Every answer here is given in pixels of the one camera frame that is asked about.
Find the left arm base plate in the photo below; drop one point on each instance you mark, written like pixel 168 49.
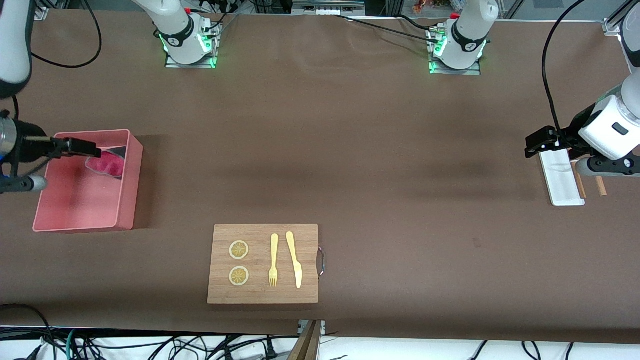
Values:
pixel 475 71

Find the lemon slice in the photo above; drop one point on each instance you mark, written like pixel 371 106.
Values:
pixel 239 276
pixel 238 250

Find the black power plug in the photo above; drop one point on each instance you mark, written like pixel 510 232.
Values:
pixel 271 352

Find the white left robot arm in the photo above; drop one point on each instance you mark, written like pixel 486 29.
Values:
pixel 612 132

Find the wooden plank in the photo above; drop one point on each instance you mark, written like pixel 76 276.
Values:
pixel 305 345

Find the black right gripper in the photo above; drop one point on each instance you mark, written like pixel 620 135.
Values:
pixel 31 144

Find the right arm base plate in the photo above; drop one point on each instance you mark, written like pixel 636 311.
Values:
pixel 192 62

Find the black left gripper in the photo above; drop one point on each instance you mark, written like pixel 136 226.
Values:
pixel 567 136

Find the white rectangular tray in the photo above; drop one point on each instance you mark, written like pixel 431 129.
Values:
pixel 560 192

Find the yellow knife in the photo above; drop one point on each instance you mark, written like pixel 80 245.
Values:
pixel 295 260

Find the pink plastic bin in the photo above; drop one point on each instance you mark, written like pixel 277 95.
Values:
pixel 85 210

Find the wooden cutting board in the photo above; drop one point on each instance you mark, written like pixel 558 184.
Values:
pixel 262 295

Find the metal corner bracket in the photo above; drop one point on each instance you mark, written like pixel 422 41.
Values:
pixel 612 26

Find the yellow fork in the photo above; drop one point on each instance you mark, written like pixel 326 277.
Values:
pixel 274 250

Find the grey and red cloth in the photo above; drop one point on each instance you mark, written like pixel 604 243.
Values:
pixel 107 164

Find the small metal bracket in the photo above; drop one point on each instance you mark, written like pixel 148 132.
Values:
pixel 322 327

